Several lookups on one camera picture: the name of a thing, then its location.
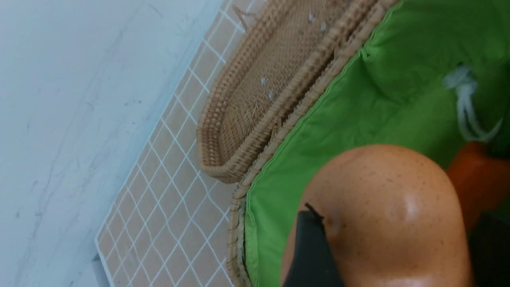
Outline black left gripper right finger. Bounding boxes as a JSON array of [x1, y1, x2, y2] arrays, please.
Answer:
[[469, 214, 510, 287]]

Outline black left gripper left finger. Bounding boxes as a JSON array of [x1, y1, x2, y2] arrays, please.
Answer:
[[282, 203, 345, 287]]

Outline orange red carrot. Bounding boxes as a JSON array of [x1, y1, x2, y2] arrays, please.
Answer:
[[447, 142, 510, 231]]

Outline brown potato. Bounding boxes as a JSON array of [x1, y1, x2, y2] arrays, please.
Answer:
[[297, 145, 476, 287]]

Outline checkered beige tablecloth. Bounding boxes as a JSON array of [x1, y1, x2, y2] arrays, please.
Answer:
[[96, 0, 265, 287]]

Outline woven wicker basket green lining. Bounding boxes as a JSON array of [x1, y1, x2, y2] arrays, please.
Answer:
[[227, 0, 510, 287]]

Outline woven wicker basket lid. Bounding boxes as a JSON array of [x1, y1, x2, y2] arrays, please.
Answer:
[[197, 0, 386, 183]]

